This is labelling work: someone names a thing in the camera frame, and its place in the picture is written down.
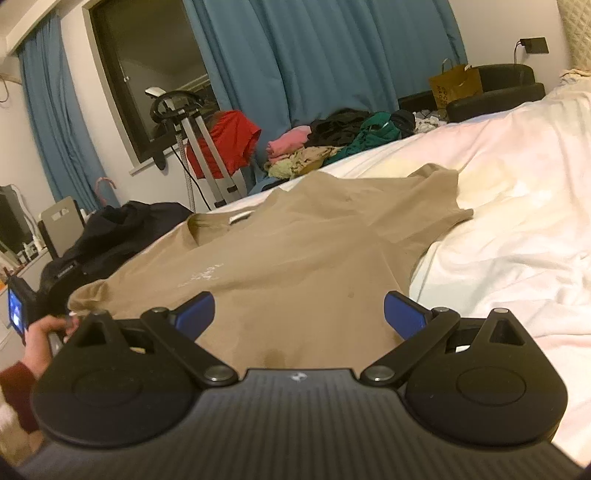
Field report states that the dark framed window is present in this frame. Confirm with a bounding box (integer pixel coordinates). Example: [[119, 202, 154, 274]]
[[83, 0, 222, 164]]

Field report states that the dark navy jacket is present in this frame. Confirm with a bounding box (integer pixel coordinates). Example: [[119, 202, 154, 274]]
[[39, 200, 192, 319]]

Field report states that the white bed sheet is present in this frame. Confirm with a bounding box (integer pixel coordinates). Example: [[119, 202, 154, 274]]
[[222, 85, 591, 455]]

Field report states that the pink cloth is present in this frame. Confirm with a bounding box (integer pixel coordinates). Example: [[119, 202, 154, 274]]
[[267, 126, 312, 158]]

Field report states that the group of cosmetic bottles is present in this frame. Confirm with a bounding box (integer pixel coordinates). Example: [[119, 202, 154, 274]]
[[0, 231, 44, 278]]

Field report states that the person's left hand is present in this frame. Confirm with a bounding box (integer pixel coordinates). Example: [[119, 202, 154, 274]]
[[23, 314, 83, 384]]

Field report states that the yellow floral cloth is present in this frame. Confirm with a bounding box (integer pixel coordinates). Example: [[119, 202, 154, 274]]
[[265, 145, 342, 181]]

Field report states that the blue cloth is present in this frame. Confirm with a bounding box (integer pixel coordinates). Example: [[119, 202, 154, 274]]
[[247, 164, 289, 195]]

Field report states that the red cloth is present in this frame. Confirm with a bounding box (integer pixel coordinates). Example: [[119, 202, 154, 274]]
[[187, 110, 262, 178]]

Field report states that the black armchair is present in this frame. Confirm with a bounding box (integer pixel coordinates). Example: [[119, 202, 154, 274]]
[[398, 64, 546, 123]]

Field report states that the small black hanging cloth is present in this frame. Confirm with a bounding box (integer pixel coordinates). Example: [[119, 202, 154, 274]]
[[154, 136, 171, 171]]

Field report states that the wavy framed mirror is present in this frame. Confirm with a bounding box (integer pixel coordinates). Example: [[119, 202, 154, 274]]
[[0, 185, 35, 254]]

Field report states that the quilted beige headboard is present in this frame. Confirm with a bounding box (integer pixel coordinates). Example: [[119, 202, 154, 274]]
[[556, 0, 591, 77]]

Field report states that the green cloth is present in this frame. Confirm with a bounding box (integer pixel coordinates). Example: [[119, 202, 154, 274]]
[[323, 112, 402, 167]]

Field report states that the white dresser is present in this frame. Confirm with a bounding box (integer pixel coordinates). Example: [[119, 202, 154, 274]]
[[0, 249, 49, 342]]

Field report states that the beige t-shirt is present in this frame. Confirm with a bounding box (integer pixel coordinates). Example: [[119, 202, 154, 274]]
[[68, 162, 474, 370]]

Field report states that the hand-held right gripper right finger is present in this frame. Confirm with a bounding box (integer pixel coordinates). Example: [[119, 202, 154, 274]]
[[360, 290, 527, 387]]

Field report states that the white patterned cloth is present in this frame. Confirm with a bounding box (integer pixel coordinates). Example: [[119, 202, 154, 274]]
[[413, 111, 448, 134]]

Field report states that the person's light patterned clothing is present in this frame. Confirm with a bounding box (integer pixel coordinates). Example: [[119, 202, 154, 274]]
[[0, 401, 44, 467]]

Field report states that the black clothes pile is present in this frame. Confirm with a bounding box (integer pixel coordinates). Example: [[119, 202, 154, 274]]
[[307, 108, 416, 148]]

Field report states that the narrow blue curtain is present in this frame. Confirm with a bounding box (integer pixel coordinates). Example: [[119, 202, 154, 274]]
[[18, 11, 123, 215]]

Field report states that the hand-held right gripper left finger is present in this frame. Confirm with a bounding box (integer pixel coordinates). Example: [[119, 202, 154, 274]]
[[69, 291, 238, 387]]

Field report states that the brown paper bag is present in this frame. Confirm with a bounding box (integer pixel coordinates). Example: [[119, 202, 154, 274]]
[[429, 59, 483, 109]]

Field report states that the pink umbrella handle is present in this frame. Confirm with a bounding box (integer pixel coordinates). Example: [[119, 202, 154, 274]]
[[95, 176, 121, 208]]

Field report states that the silver stand with hanger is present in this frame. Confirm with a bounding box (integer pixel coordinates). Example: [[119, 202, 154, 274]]
[[144, 87, 247, 208]]

